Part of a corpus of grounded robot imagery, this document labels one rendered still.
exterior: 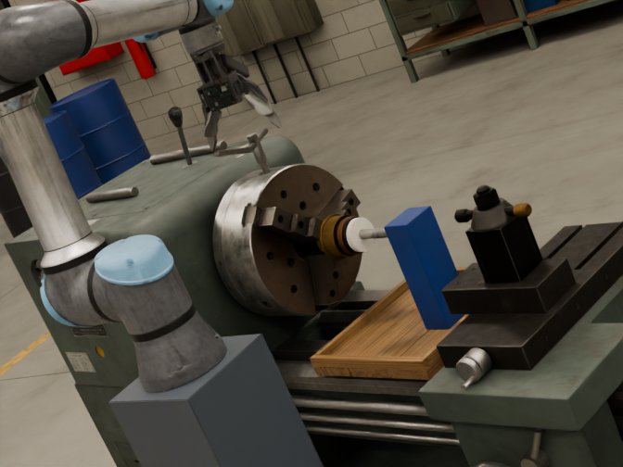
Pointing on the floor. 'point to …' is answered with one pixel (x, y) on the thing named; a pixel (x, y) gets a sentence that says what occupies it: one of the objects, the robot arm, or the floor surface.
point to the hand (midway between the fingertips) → (247, 139)
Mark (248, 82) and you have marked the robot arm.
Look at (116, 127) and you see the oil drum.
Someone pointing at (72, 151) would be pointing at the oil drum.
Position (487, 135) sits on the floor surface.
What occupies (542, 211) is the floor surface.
